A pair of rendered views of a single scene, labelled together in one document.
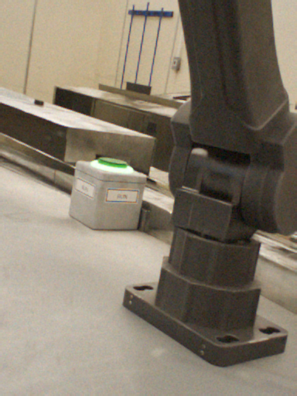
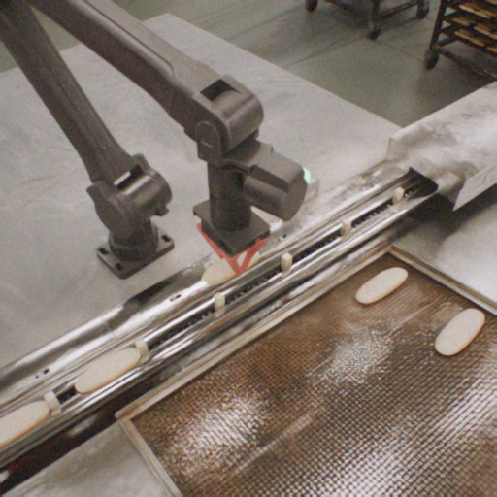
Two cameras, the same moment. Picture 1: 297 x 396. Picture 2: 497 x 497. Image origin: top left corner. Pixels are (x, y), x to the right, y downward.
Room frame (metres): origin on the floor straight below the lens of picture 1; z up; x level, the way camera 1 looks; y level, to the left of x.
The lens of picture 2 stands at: (0.69, -0.73, 1.52)
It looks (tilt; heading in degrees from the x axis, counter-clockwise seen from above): 46 degrees down; 89
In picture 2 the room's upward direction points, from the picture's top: straight up
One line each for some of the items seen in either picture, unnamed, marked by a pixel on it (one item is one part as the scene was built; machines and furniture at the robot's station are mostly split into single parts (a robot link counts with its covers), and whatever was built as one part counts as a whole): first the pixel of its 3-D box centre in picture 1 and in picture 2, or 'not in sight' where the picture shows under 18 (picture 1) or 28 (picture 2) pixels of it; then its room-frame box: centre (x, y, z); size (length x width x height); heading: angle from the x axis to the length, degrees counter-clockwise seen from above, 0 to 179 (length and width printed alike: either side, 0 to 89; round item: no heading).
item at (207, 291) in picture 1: (208, 279); (132, 235); (0.49, -0.06, 0.86); 0.12 x 0.09 x 0.08; 43
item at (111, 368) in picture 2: not in sight; (108, 368); (0.49, -0.32, 0.86); 0.10 x 0.04 x 0.01; 37
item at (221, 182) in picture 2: not in sight; (233, 173); (0.67, -0.19, 1.10); 0.07 x 0.06 x 0.07; 144
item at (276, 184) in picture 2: not in sight; (257, 159); (0.70, -0.21, 1.13); 0.11 x 0.09 x 0.12; 144
